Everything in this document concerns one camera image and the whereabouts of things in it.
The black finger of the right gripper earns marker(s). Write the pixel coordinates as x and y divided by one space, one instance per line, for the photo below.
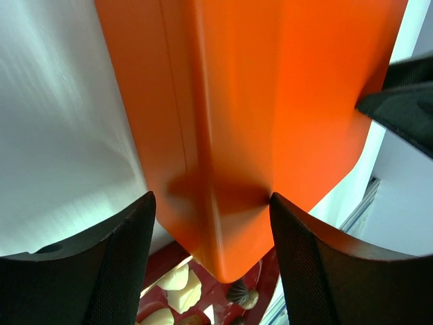
413 71
405 111

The tan square chocolate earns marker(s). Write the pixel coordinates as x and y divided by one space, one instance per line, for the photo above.
251 301

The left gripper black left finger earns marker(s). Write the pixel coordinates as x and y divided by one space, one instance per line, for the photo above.
93 277

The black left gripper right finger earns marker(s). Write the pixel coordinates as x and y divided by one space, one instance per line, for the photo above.
330 277

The white faceted chocolate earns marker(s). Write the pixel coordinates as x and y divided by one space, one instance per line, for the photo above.
175 280

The round red plate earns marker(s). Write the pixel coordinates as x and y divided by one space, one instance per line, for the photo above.
213 307

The orange chocolate box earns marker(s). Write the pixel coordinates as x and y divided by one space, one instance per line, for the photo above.
136 40

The dark striped chocolate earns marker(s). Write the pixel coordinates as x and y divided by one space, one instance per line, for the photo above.
238 292

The white swirl chocolate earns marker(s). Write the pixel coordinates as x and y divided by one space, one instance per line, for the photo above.
162 316

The white cube chocolate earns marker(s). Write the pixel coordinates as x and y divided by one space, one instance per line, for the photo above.
182 300

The orange box lid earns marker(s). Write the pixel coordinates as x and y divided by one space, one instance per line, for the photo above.
275 85

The right side aluminium rail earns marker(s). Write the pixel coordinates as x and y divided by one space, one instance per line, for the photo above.
354 224

